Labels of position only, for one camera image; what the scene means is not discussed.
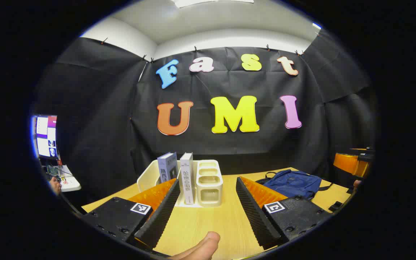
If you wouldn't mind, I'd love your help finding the cream plastic bookshelf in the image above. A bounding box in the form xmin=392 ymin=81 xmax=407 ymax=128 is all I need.
xmin=136 ymin=159 xmax=224 ymax=208

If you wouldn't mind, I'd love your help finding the white book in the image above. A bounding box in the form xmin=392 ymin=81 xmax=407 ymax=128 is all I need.
xmin=179 ymin=152 xmax=196 ymax=205

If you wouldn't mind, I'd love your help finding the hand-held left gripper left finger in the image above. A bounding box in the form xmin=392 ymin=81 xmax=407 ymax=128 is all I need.
xmin=82 ymin=178 xmax=181 ymax=250

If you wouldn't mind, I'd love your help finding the ceiling light panel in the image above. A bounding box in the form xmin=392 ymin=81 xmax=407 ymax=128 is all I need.
xmin=171 ymin=0 xmax=255 ymax=8

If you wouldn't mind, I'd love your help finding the blue schoolbag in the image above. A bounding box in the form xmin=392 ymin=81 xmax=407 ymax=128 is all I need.
xmin=255 ymin=169 xmax=343 ymax=212

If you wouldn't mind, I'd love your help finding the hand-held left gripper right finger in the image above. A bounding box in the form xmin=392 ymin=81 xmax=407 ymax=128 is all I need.
xmin=235 ymin=176 xmax=333 ymax=250

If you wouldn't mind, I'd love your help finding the computer monitor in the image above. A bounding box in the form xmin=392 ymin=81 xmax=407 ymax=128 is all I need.
xmin=31 ymin=115 xmax=58 ymax=159

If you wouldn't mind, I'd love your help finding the white side table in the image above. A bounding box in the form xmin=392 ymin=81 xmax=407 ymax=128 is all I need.
xmin=47 ymin=164 xmax=82 ymax=192

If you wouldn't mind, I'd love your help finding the black backdrop cloth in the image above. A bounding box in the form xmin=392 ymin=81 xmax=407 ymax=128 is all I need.
xmin=31 ymin=29 xmax=378 ymax=217

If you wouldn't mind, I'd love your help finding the blue-grey book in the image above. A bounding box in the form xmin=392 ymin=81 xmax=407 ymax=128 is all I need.
xmin=157 ymin=152 xmax=178 ymax=184

